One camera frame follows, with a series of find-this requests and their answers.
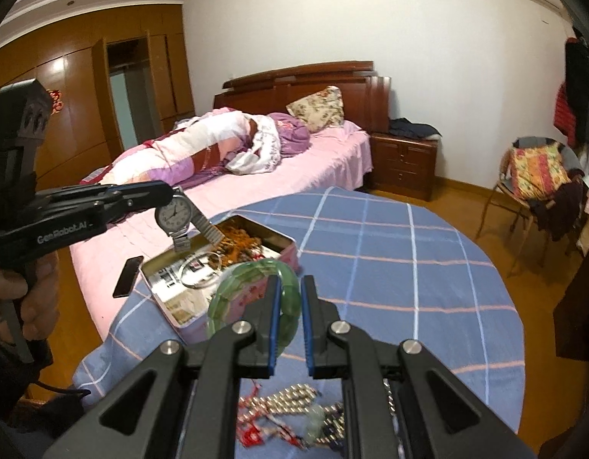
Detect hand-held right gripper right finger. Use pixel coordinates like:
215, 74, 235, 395
300, 275, 539, 459

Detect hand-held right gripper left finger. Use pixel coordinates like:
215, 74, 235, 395
36, 275, 283, 459

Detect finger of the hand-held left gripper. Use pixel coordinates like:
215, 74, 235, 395
96, 195, 173, 225
34, 179, 173, 208

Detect silver wristwatch with metal band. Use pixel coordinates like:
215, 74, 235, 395
154, 186, 225, 252

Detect green jade bead bracelet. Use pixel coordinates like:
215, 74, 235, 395
206, 258, 300, 341

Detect pink metal tin box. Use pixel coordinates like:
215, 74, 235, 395
140, 215, 299, 345

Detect pale jade bangle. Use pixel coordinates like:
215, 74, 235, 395
180, 252, 225, 290

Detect brown wooden bead necklace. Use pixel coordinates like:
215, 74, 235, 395
206, 222, 276, 269

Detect person's left forearm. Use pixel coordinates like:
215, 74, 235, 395
0, 316, 54, 422

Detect person's left hand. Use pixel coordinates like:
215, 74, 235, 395
0, 253, 60, 342

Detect pink patchwork quilt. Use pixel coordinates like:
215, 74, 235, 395
79, 109, 257, 187

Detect black smartphone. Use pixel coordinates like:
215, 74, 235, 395
113, 256, 145, 298

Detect brown wooden wardrobe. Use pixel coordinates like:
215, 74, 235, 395
0, 2, 196, 192

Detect green jade pendant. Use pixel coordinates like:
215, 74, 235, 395
301, 406, 329, 436

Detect black white printed paper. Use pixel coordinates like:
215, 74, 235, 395
151, 268, 219, 326

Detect blue plaid tablecloth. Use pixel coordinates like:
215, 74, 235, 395
72, 186, 527, 459

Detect red white bead strand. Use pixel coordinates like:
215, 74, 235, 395
237, 385, 295, 448

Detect white floral cloth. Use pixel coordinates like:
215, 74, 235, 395
225, 116, 282, 175

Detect purple blanket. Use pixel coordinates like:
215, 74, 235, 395
266, 112, 314, 158

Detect dark wooden headboard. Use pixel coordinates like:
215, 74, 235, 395
213, 60, 391, 135

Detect bed with pink sheet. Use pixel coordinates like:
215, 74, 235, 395
70, 119, 374, 340

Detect dark wooden nightstand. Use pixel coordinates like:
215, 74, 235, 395
368, 131, 439, 202

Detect floral pillow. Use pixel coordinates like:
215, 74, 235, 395
286, 85, 345, 132

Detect dark folded clothes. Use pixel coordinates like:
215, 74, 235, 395
387, 117, 443, 140

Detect wooden chair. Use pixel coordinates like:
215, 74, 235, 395
475, 136, 587, 264

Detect dark wooden desk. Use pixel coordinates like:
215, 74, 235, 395
553, 172, 589, 359

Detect yellow patchwork cushion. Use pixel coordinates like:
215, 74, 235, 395
507, 143, 573, 200

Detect dark maroon garment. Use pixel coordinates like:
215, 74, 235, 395
529, 182, 584, 242

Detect hanging red garment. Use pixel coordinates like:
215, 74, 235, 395
554, 81, 577, 130

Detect hanging black coat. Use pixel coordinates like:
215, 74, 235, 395
565, 29, 589, 146

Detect grey pearl necklace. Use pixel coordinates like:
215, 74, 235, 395
383, 380, 401, 424

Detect black cable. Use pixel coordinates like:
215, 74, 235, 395
34, 380, 92, 399

